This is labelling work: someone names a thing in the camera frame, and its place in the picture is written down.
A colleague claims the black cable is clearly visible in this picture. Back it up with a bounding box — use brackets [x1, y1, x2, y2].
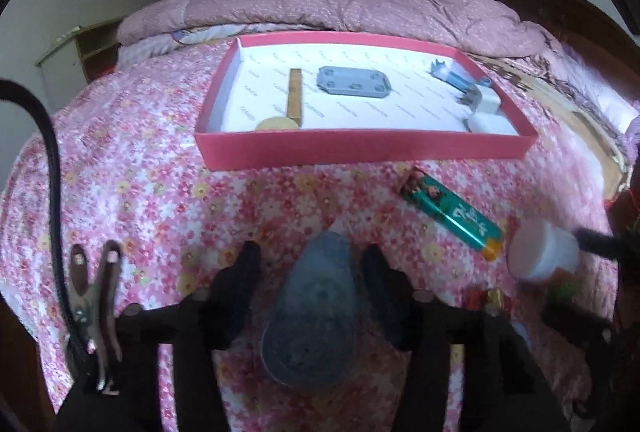
[0, 80, 83, 363]

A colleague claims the white plastic cup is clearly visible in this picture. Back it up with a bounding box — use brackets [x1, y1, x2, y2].
[507, 217, 581, 283]

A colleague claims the blue and white plastic toy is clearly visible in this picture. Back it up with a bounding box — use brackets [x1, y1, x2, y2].
[428, 58, 493, 93]

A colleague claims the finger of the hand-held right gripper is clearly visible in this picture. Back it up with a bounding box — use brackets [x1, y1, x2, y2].
[574, 226, 633, 260]
[541, 305, 615, 352]

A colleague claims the wooden stick with round end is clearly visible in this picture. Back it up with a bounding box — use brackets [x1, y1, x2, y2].
[256, 68, 305, 132]

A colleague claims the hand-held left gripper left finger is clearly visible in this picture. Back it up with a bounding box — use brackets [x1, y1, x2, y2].
[115, 241, 263, 432]

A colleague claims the pale lilac pillow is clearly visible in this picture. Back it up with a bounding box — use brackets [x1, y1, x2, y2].
[560, 45, 640, 133]

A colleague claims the small red plastic item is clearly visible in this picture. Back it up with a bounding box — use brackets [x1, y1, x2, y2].
[462, 288, 512, 315]

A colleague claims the metal alligator clip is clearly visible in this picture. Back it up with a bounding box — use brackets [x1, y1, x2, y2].
[69, 239, 123, 395]

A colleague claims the white charger block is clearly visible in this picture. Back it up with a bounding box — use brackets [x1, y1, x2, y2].
[459, 87, 503, 118]

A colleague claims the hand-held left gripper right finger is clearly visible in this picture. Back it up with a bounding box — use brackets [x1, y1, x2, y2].
[361, 243, 568, 432]

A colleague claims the green lighter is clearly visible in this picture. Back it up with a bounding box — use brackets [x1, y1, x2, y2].
[400, 166, 505, 262]

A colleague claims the pale wooden nightstand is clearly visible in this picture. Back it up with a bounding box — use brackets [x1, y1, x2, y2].
[35, 18, 128, 110]

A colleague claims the pink floral bedsheet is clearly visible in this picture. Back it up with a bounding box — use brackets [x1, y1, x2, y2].
[0, 32, 621, 432]

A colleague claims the blue-grey correction tape dispenser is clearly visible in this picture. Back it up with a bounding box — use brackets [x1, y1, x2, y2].
[260, 221, 358, 390]

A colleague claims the pink cardboard box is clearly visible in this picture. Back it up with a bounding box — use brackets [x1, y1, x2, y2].
[194, 31, 540, 172]

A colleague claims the pink folded quilt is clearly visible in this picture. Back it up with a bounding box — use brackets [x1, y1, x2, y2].
[116, 0, 551, 60]

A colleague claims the dark wooden headboard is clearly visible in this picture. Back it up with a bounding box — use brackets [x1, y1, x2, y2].
[456, 0, 640, 108]

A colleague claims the grey plate with holes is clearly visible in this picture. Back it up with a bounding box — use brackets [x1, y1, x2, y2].
[316, 65, 393, 100]

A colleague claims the brown and yellow blanket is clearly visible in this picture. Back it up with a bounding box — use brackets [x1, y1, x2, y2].
[470, 47, 633, 208]

